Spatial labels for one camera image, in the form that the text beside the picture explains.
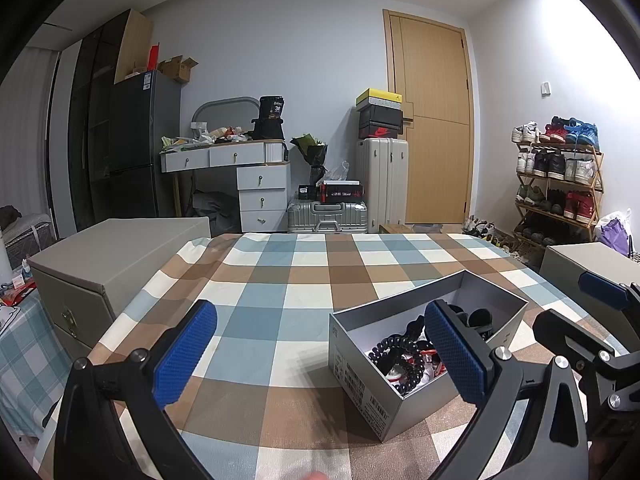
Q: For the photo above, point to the dark grey fridge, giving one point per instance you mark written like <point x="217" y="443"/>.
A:
<point x="140" y="130"/>

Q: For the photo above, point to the rounded grey mirror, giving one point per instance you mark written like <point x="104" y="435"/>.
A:
<point x="225" y="112"/>

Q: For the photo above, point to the wooden shoe rack with shoes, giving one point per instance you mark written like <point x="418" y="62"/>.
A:
<point x="550" y="165"/>

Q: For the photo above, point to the silver suitcase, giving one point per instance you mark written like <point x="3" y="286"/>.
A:
<point x="325" y="216"/>

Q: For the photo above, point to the grey cloth under dresser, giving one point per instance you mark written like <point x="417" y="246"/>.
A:
<point x="210" y="207"/>

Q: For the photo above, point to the clear plastic bag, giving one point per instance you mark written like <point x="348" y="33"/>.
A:
<point x="340" y="170"/>

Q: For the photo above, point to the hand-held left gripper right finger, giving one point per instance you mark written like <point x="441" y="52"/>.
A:
<point x="457" y="355"/>

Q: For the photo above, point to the open brown cardboard box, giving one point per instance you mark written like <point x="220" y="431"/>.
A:
<point x="176" y="68"/>

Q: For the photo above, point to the black shoe box red logo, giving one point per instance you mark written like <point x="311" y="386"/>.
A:
<point x="380" y="132"/>

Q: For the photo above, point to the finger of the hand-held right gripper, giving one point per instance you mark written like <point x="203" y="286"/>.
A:
<point x="602" y="289"/>
<point x="570" y="335"/>

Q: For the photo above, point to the grey curtain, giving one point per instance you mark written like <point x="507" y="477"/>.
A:
<point x="25" y="135"/>

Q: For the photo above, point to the wooden door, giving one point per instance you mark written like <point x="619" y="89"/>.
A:
<point x="435" y="110"/>

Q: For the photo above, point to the bedside clutter pile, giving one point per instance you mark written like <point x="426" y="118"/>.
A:
<point x="17" y="285"/>

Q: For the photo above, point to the white dresser with drawers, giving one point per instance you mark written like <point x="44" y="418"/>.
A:
<point x="262" y="180"/>

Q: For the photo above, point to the yellow lid shoe box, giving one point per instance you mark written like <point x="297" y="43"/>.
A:
<point x="380" y="96"/>

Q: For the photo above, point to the wooden bed frame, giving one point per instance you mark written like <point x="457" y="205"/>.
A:
<point x="400" y="228"/>

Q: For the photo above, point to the silver cardboard box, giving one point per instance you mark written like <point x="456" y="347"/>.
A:
<point x="365" y="385"/>

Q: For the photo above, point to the dark cloth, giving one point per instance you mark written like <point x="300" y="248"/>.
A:
<point x="7" y="216"/>

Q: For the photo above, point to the plain black shoe box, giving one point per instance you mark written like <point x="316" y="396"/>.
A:
<point x="380" y="115"/>

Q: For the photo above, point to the checked blanket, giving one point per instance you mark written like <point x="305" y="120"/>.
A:
<point x="300" y="280"/>

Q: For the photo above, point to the teal checked cloth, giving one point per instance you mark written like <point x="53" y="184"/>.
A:
<point x="20" y="350"/>

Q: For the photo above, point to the shoes scattered on floor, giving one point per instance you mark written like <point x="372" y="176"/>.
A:
<point x="480" y="228"/>

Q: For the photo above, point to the grey storage chest with latch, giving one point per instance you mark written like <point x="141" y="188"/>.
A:
<point x="115" y="255"/>

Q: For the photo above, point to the white suitcase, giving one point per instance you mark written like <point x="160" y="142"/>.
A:
<point x="380" y="180"/>

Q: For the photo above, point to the red figure charm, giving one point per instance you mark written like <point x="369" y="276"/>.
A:
<point x="431" y="358"/>

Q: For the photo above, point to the pile of dresser clutter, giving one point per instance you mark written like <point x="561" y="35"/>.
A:
<point x="210" y="138"/>

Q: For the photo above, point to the grey quilted bag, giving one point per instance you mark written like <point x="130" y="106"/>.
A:
<point x="30" y="233"/>

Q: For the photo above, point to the red packet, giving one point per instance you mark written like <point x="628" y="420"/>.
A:
<point x="154" y="57"/>

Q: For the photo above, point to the purple bag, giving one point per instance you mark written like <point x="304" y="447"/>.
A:
<point x="615" y="232"/>

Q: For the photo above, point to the red black flat box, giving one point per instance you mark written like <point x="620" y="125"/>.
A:
<point x="342" y="191"/>

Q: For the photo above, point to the black hair claw clip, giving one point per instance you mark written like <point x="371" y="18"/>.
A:
<point x="415" y="327"/>

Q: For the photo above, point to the dark glass wardrobe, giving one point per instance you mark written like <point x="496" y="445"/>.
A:
<point x="95" y="110"/>

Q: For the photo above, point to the plain grey storage chest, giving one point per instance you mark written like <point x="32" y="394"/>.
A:
<point x="565" y="265"/>

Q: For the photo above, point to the small black box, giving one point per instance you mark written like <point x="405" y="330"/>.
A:
<point x="307" y="192"/>

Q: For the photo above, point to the dark wrapped flower bouquet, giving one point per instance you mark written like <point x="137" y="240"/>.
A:
<point x="310" y="152"/>

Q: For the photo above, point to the black bag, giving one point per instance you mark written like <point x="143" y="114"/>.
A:
<point x="270" y="120"/>

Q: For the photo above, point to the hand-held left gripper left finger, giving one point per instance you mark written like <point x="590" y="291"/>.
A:
<point x="185" y="355"/>

